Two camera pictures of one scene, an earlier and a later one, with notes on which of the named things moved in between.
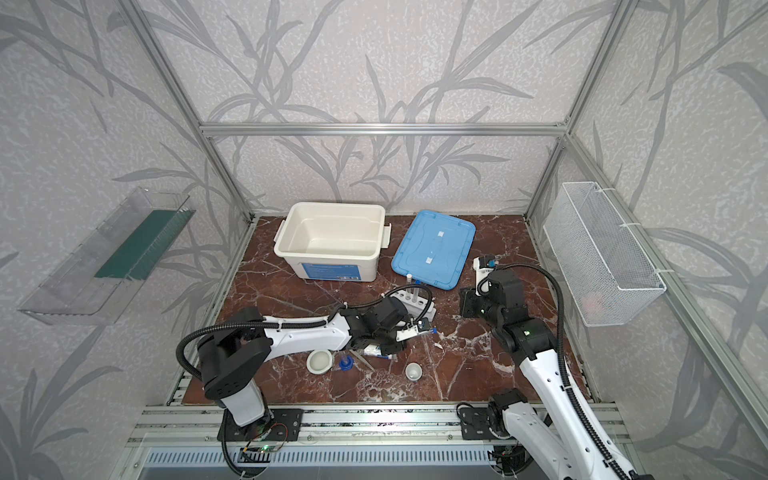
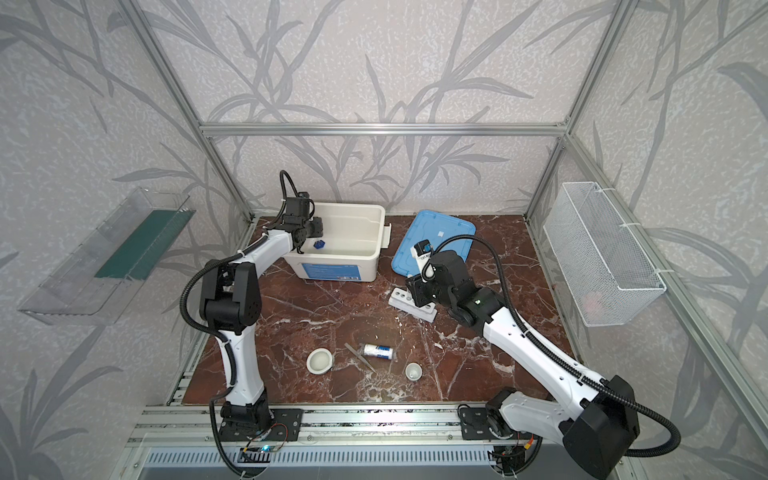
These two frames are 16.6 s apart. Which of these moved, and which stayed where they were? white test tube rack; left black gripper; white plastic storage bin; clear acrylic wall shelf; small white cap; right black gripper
Moved: right black gripper; left black gripper
Stayed: white plastic storage bin; small white cap; clear acrylic wall shelf; white test tube rack
